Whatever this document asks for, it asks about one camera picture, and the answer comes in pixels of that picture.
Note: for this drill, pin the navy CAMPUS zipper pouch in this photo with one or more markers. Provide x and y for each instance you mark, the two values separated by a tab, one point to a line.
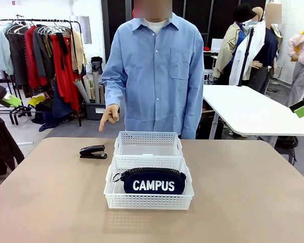
154	186

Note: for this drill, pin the person's right forearm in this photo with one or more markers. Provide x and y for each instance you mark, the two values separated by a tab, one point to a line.
112	88

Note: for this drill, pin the person's right hand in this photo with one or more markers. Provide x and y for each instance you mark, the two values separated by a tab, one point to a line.
111	114

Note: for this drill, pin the yellow cloth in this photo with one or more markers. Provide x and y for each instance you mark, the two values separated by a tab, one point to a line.
36	101

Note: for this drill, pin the black bag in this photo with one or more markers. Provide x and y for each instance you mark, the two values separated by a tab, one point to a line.
286	143

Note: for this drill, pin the dark grey coat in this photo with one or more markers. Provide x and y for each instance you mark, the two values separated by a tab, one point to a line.
16	58

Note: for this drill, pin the black fabric cover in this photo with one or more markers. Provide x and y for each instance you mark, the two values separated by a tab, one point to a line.
2	144

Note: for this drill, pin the red jacket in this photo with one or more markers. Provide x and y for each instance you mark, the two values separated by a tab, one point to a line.
31	58

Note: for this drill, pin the person in pink sweater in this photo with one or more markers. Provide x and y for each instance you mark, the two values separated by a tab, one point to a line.
302	63

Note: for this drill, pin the white table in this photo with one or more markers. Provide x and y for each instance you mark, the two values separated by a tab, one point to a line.
253	111

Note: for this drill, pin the light blue jacket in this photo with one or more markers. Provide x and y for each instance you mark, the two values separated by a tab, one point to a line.
4	48

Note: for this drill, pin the grey blazer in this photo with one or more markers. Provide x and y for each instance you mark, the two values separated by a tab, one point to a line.
40	53

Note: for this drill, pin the red dress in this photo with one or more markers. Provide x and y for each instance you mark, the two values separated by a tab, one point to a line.
66	76

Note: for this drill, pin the figure in navy top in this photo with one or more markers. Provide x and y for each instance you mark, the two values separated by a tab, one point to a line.
268	55

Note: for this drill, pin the black clothes rack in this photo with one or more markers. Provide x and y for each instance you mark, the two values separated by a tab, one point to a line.
77	76

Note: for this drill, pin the mannequin with white shirt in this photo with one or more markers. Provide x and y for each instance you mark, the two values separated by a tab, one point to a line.
250	55

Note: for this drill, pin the cardboard paper rolls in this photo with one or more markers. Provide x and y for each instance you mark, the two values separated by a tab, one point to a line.
88	88

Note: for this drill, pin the black tripod pole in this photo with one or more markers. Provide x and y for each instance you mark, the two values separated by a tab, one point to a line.
245	58

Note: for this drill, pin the beige garment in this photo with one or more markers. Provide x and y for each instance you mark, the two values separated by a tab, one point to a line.
78	51

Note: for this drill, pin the grey storage bin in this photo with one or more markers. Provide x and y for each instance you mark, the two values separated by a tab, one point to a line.
94	111

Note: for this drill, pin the black backpack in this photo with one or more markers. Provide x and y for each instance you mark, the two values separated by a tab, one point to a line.
96	65

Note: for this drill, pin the black stapler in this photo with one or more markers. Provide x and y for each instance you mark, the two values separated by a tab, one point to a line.
92	152

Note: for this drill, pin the mannequin with beige coat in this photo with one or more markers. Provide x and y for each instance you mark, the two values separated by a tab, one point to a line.
229	50

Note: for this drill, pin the black hat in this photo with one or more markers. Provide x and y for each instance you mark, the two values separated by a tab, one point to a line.
244	12

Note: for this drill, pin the white perforated plastic basket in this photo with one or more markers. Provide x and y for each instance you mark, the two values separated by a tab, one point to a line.
148	144
148	201

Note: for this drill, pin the person in blue shirt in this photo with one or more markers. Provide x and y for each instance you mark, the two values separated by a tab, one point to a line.
157	76

